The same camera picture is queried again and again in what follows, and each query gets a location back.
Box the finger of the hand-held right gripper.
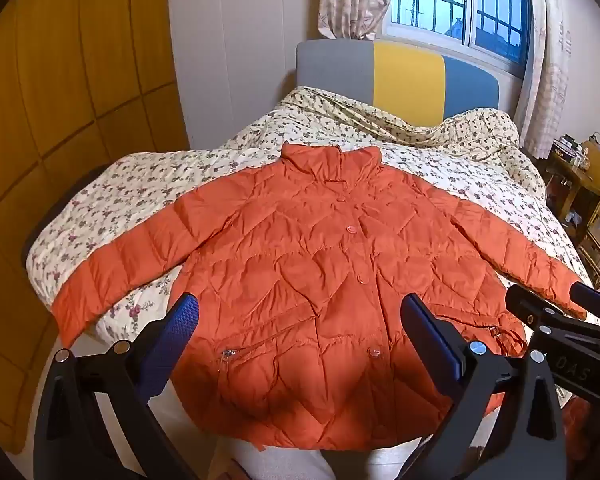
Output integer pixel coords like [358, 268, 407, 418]
[505, 284, 588, 333]
[569, 282, 600, 326]

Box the orange puffer jacket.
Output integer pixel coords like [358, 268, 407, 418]
[51, 142, 588, 453]

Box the long patterned curtain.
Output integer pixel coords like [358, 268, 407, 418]
[515, 0, 573, 158]

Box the floral quilt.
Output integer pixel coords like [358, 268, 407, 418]
[25, 85, 598, 346]

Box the barred window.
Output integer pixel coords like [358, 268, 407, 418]
[382, 0, 533, 78]

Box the dark box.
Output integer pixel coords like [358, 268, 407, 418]
[552, 136, 581, 158]

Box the wooden wardrobe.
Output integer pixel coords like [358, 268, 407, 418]
[0, 0, 191, 456]

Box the person's right forearm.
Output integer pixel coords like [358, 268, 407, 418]
[562, 400, 600, 466]

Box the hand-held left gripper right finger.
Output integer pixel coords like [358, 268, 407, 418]
[400, 294, 568, 480]

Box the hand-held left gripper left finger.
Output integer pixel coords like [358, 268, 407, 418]
[32, 292, 201, 480]

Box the grey yellow blue headboard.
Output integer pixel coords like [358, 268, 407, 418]
[295, 40, 501, 121]

